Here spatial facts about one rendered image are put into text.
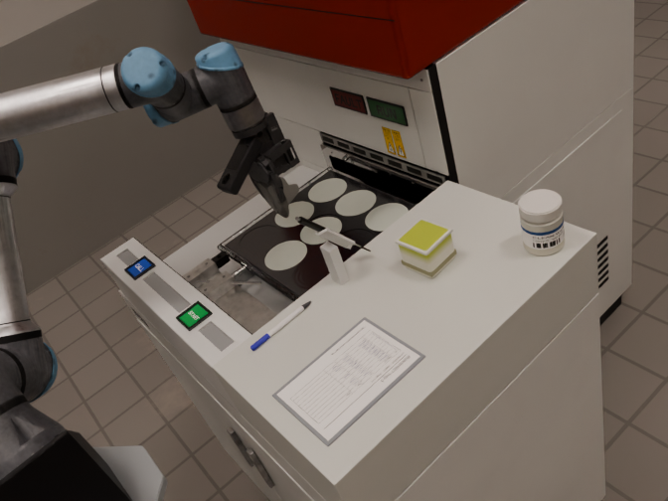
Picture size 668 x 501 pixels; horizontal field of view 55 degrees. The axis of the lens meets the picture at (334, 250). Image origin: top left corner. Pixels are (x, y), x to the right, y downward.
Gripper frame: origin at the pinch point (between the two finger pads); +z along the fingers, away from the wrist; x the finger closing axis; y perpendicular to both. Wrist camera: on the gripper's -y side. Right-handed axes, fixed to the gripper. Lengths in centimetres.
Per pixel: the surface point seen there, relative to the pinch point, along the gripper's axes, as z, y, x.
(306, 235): 12.0, 6.8, 6.5
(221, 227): 15.7, 3.9, 43.4
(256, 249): 11.3, -2.2, 14.5
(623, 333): 105, 86, -17
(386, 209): 13.3, 22.3, -4.6
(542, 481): 65, 5, -45
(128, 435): 91, -44, 104
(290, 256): 12.4, -0.3, 4.4
